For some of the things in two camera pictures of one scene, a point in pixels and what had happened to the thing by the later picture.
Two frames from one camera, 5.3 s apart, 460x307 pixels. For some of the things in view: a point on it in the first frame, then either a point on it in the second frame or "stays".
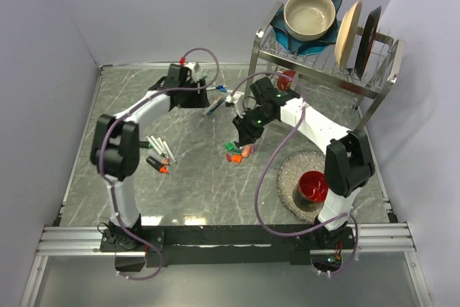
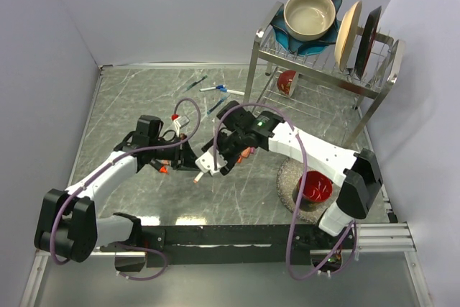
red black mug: [310, 190] stays
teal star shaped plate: [299, 47] stays
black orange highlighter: [157, 165] stays
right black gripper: [246, 134] to [231, 161]
